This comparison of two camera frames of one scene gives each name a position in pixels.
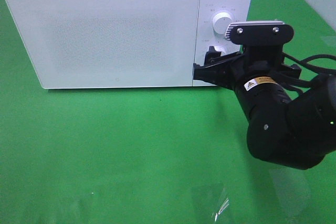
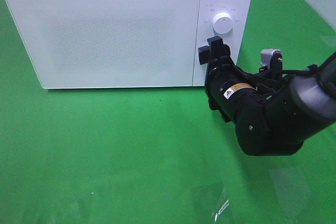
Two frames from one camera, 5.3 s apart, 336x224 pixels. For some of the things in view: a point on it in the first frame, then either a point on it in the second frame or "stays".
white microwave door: [94, 36] stays
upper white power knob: [221, 22] stays
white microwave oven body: [111, 30] stays
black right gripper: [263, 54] → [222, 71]
